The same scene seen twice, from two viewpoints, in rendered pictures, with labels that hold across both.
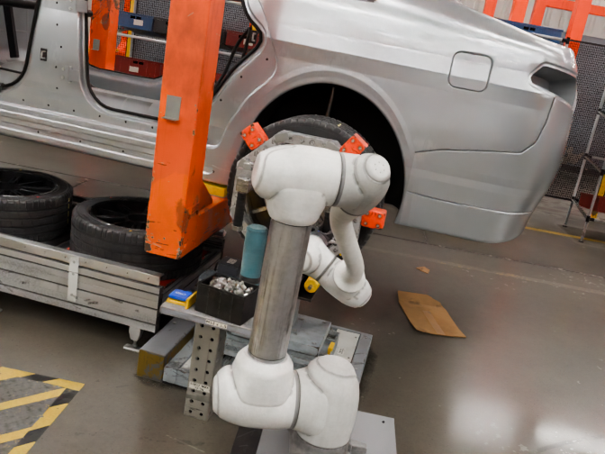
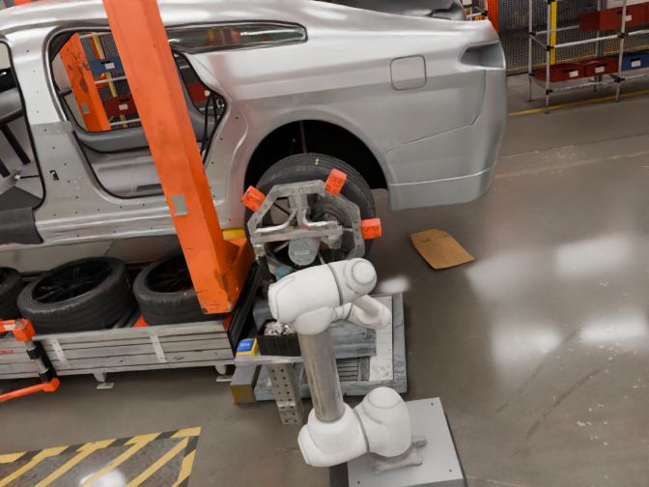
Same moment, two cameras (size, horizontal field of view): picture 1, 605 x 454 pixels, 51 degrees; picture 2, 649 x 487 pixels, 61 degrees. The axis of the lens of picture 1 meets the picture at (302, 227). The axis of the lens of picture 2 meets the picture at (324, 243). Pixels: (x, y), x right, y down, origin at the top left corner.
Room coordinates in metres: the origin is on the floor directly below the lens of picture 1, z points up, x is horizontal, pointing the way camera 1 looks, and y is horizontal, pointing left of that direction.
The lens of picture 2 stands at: (0.10, -0.07, 2.03)
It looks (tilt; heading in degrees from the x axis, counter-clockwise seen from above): 27 degrees down; 1
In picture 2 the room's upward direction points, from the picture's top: 11 degrees counter-clockwise
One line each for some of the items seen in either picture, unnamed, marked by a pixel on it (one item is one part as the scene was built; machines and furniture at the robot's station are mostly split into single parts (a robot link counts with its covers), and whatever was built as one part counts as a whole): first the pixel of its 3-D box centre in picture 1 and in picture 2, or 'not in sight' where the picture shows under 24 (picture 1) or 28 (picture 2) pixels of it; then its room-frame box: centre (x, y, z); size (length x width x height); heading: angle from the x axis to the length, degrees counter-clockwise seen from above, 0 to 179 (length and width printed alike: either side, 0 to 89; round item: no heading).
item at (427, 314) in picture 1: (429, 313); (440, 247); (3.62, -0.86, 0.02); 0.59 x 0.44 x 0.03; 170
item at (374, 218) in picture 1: (373, 217); (371, 228); (2.47, -0.27, 0.85); 0.09 x 0.08 x 0.07; 80
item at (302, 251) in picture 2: not in sight; (304, 243); (2.45, 0.05, 0.85); 0.21 x 0.14 x 0.14; 170
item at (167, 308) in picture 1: (221, 314); (281, 349); (2.21, 0.25, 0.44); 0.43 x 0.17 x 0.03; 80
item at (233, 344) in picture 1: (280, 341); (332, 332); (2.68, 0.01, 0.13); 0.50 x 0.36 x 0.10; 80
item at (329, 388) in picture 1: (326, 396); (383, 418); (1.54, -0.15, 0.57); 0.18 x 0.16 x 0.22; 103
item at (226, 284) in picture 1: (228, 296); (282, 335); (2.21, 0.23, 0.51); 0.20 x 0.14 x 0.13; 71
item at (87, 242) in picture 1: (139, 235); (191, 286); (3.06, 0.82, 0.39); 0.66 x 0.66 x 0.24
